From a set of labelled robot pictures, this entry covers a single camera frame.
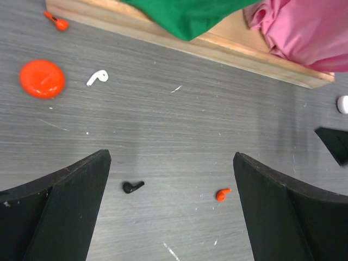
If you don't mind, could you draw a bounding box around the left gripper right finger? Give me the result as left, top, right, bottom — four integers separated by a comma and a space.
233, 152, 347, 260

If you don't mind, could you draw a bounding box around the orange earbud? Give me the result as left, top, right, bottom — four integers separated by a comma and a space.
43, 11, 69, 31
215, 188, 232, 202

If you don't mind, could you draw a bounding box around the orange earbud case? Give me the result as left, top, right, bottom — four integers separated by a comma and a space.
19, 60, 65, 99

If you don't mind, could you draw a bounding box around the wooden clothes rack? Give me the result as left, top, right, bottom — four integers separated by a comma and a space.
46, 1, 335, 89

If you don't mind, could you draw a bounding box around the green t-shirt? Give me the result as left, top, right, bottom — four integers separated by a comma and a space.
123, 0, 257, 41

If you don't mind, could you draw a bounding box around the white earbud upper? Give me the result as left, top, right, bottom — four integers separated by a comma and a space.
86, 70, 109, 86

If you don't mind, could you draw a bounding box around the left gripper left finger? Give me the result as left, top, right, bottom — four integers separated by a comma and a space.
1, 150, 111, 260

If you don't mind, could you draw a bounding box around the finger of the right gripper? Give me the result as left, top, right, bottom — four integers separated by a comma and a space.
315, 127, 347, 166

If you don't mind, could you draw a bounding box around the pink t-shirt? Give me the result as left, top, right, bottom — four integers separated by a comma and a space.
244, 0, 347, 72

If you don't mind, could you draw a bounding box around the black earbud upper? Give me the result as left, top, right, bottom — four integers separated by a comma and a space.
122, 181, 145, 194

